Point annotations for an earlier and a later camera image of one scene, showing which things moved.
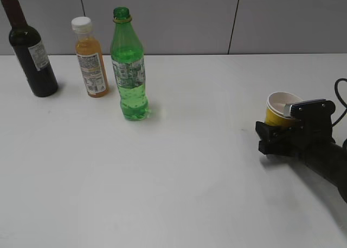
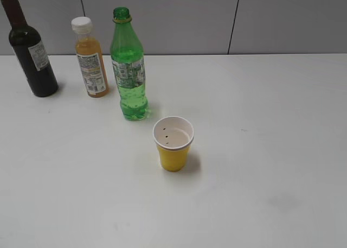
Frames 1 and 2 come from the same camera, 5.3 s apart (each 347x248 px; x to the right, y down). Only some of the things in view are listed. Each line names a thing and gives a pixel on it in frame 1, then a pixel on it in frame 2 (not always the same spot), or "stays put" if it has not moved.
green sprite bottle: x=128 y=63 stays put
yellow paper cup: x=278 y=109 to x=173 y=135
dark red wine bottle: x=30 y=49 stays put
